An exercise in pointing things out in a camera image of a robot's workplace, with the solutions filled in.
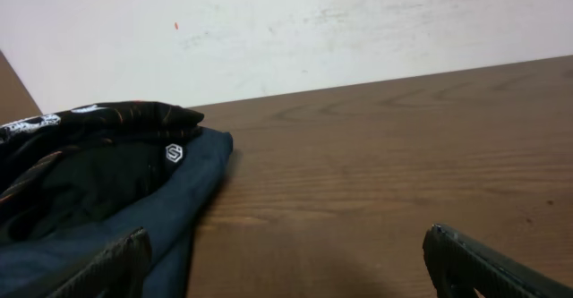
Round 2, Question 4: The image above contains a folded navy blue shirt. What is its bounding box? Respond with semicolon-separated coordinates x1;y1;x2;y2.
1;128;233;297

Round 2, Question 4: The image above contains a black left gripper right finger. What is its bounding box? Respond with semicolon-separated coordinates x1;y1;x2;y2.
423;224;572;298

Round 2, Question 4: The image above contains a folded black printed shirt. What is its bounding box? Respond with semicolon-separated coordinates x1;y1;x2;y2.
1;101;204;245

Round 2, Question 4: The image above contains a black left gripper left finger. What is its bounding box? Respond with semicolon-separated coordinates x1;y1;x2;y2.
47;227;152;298

